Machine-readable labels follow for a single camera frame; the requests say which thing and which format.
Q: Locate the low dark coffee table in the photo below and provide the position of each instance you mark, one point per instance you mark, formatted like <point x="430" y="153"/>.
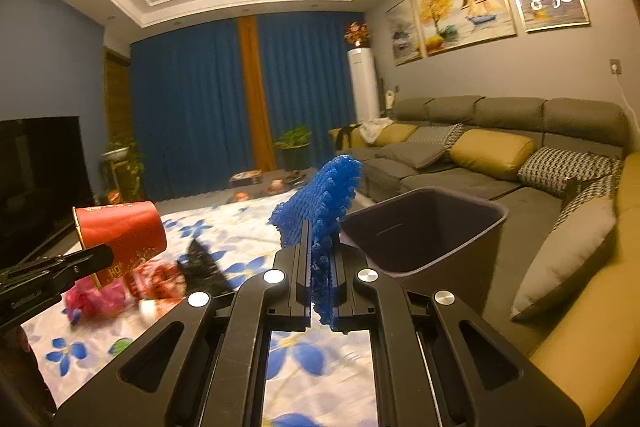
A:
<point x="280" y="197"/>

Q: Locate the blue floral blanket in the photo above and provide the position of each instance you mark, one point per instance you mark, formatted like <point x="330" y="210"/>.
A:
<point x="235" y="227"/>

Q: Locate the wall socket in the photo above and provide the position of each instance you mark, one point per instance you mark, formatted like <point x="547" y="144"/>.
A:
<point x="615" y="66"/>

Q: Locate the black television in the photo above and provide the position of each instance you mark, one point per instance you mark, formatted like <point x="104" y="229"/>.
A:
<point x="40" y="177"/>

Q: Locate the black white patterned cushion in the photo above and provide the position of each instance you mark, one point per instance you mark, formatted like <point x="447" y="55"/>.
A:
<point x="560" y="167"/>

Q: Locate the flat grey cushion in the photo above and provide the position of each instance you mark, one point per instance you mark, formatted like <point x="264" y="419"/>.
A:
<point x="412" y="154"/>

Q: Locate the large grey houndstooth cushion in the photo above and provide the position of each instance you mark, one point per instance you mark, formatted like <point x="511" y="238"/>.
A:
<point x="565" y="257"/>

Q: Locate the green potted plant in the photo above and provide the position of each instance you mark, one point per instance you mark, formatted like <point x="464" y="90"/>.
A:
<point x="294" y="142"/>

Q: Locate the red printed wrapper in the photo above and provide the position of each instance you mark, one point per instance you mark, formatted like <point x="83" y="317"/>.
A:
<point x="157" y="279"/>

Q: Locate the orange curtain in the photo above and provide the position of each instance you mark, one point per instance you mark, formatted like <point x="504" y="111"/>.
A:
<point x="255" y="97"/>

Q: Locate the small orange box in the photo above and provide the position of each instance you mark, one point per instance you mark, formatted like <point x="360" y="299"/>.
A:
<point x="114" y="197"/>

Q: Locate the small framed landscape painting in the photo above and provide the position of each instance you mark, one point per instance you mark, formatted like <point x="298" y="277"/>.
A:
<point x="404" y="32"/>

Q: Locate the white standing air conditioner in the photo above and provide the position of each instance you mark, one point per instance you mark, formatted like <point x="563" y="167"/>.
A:
<point x="362" y="82"/>

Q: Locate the large yellow cushion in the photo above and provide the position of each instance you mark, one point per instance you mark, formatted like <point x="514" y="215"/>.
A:
<point x="492" y="152"/>

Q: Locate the black plastic bag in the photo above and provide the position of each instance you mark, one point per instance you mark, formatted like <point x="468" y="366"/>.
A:
<point x="202" y="269"/>

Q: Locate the trailing plant in white pot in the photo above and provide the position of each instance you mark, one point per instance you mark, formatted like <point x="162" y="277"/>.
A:
<point x="122" y="157"/>

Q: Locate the pink plastic wrapper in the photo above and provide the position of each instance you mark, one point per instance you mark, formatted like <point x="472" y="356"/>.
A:
<point x="92" y="302"/>

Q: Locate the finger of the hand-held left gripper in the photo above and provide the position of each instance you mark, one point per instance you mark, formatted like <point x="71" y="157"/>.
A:
<point x="75" y="261"/>

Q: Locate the red printed paper cup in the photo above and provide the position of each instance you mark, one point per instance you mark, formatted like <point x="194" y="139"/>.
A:
<point x="125" y="229"/>

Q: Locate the white cloth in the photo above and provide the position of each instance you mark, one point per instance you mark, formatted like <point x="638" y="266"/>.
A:
<point x="375" y="129"/>

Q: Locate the blue mesh scrubber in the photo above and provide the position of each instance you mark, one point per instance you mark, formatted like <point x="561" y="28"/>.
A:
<point x="327" y="192"/>

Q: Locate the framed tree and ship painting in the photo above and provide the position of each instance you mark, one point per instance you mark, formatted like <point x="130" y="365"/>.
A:
<point x="465" y="4"/>

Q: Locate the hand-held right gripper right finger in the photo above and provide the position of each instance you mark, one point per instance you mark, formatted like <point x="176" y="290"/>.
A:
<point x="346" y="289"/>

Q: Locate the small yellow cushion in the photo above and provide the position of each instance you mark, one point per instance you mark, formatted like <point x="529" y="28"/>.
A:
<point x="395" y="133"/>

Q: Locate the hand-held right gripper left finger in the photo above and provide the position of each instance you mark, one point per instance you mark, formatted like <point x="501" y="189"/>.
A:
<point x="299" y="289"/>

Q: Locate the red flower decoration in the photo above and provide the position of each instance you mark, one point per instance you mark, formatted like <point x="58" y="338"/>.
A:
<point x="356" y="34"/>

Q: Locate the grey sectional sofa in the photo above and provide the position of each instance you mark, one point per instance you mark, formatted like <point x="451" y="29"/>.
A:
<point x="500" y="112"/>

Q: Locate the small houndstooth cushion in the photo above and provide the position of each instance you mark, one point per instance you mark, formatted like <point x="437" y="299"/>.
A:
<point x="440" y="134"/>

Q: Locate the printed flat box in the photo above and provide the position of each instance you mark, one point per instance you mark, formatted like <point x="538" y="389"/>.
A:
<point x="245" y="178"/>

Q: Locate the dark plastic waste bin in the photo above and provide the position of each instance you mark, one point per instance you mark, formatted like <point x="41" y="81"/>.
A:
<point x="440" y="252"/>

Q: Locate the blue curtain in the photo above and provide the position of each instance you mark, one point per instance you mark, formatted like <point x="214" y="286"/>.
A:
<point x="190" y="107"/>
<point x="310" y="77"/>

